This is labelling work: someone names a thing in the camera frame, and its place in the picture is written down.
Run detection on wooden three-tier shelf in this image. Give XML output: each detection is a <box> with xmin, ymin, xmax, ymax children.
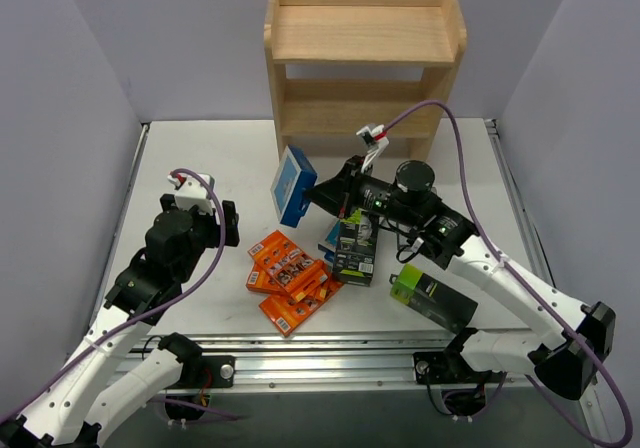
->
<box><xmin>264</xmin><ymin>0</ymin><xmax>468</xmax><ymax>159</ymax></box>

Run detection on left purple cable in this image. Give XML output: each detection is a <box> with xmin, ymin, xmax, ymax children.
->
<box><xmin>0</xmin><ymin>168</ymin><xmax>226</xmax><ymax>419</ymax></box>

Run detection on orange razor pack top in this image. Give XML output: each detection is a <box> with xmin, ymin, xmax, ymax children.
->
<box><xmin>248</xmin><ymin>230</ymin><xmax>328</xmax><ymax>302</ymax></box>

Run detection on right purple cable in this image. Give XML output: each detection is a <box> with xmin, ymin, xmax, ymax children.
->
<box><xmin>379</xmin><ymin>99</ymin><xmax>632</xmax><ymax>445</ymax></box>

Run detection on orange razor pack left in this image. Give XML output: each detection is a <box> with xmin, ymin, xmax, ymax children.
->
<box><xmin>246</xmin><ymin>264</ymin><xmax>282</xmax><ymax>295</ymax></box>

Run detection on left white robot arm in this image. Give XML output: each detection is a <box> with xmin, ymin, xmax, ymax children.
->
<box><xmin>1</xmin><ymin>194</ymin><xmax>240</xmax><ymax>447</ymax></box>

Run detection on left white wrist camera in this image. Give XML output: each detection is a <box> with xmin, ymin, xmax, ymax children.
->
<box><xmin>167</xmin><ymin>173</ymin><xmax>215</xmax><ymax>216</ymax></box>

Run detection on black green gillette box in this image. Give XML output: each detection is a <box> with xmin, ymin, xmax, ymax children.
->
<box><xmin>332</xmin><ymin>210</ymin><xmax>379</xmax><ymax>287</ymax></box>
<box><xmin>389</xmin><ymin>264</ymin><xmax>478</xmax><ymax>334</ymax></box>

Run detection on blue Harry's razor box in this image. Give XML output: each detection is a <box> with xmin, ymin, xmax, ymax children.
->
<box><xmin>270</xmin><ymin>145</ymin><xmax>317</xmax><ymax>228</ymax></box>
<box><xmin>317</xmin><ymin>219</ymin><xmax>341</xmax><ymax>267</ymax></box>

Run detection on orange razor pack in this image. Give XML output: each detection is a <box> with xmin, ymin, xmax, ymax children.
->
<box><xmin>259</xmin><ymin>280</ymin><xmax>344</xmax><ymax>337</ymax></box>
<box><xmin>246</xmin><ymin>264</ymin><xmax>282</xmax><ymax>295</ymax></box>
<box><xmin>248</xmin><ymin>230</ymin><xmax>328</xmax><ymax>302</ymax></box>

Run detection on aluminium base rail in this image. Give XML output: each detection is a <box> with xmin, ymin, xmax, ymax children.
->
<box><xmin>119</xmin><ymin>331</ymin><xmax>596</xmax><ymax>394</ymax></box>

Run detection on purple cable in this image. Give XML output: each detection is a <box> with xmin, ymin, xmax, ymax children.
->
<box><xmin>0</xmin><ymin>168</ymin><xmax>226</xmax><ymax>419</ymax></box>
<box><xmin>379</xmin><ymin>99</ymin><xmax>632</xmax><ymax>445</ymax></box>

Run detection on orange razor pack front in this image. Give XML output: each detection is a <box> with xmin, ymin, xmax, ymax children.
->
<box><xmin>259</xmin><ymin>280</ymin><xmax>344</xmax><ymax>337</ymax></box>

